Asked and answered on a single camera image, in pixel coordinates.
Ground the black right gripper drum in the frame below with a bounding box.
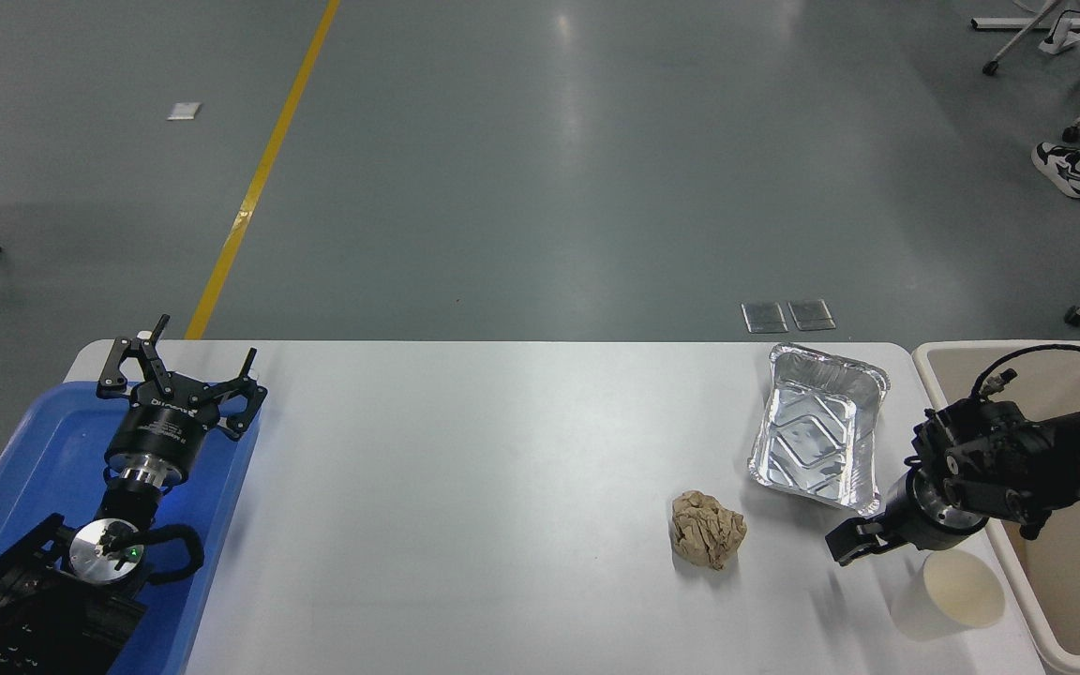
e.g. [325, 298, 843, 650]
[876, 473, 958, 554]

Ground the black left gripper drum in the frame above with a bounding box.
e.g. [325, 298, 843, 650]
[105, 392, 222, 487]

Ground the white paper cup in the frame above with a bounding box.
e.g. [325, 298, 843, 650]
[890, 548, 1007, 642]

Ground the silver foil tray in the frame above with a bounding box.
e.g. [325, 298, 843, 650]
[748, 343, 891, 518]

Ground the blue plastic tray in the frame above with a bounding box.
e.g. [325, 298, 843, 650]
[0, 380, 263, 675]

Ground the crumpled tan paper ball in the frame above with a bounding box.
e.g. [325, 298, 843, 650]
[671, 490, 748, 571]

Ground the silver floor plate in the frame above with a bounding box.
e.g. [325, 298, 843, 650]
[788, 299, 836, 332]
[742, 302, 789, 334]

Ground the white chair base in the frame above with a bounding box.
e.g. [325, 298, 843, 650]
[971, 0, 1080, 78]

